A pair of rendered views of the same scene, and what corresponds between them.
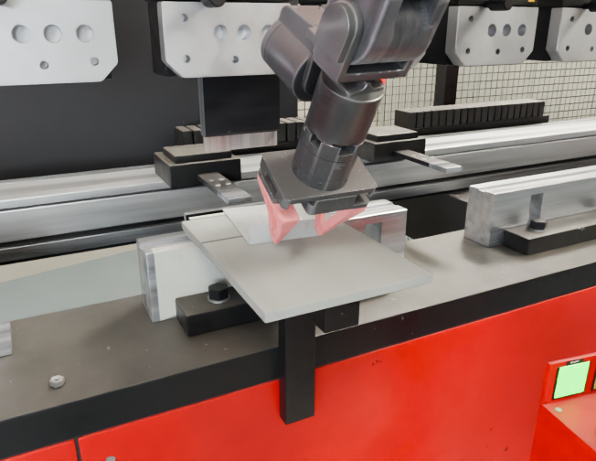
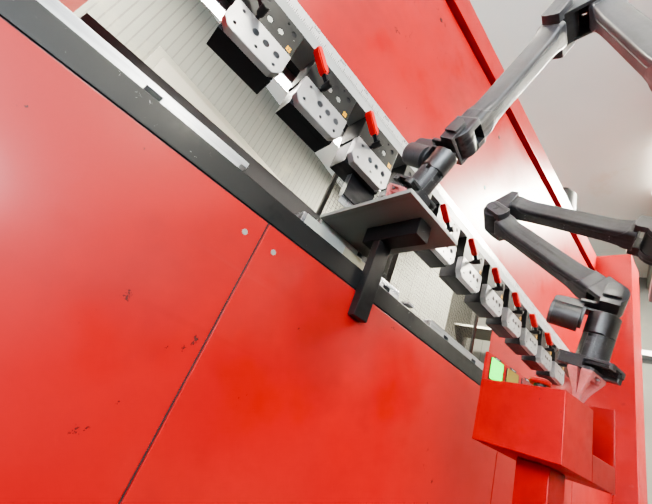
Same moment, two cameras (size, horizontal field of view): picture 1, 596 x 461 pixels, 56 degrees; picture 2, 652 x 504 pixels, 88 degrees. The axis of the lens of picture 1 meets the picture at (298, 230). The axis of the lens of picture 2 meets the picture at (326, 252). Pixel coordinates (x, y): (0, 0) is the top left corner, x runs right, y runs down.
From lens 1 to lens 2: 0.68 m
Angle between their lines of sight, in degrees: 46
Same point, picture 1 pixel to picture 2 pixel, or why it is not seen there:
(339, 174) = (431, 184)
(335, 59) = (455, 130)
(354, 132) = (445, 166)
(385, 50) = (469, 137)
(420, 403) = (402, 382)
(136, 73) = not seen: hidden behind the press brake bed
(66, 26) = (332, 114)
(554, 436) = (494, 393)
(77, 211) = not seen: hidden behind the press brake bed
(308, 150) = (423, 170)
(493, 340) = (438, 373)
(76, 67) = (328, 126)
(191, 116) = not seen: hidden behind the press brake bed
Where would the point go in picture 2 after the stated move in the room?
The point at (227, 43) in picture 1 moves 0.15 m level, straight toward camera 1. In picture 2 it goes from (370, 164) to (402, 132)
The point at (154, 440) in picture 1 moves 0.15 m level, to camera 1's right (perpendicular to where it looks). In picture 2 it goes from (295, 263) to (370, 299)
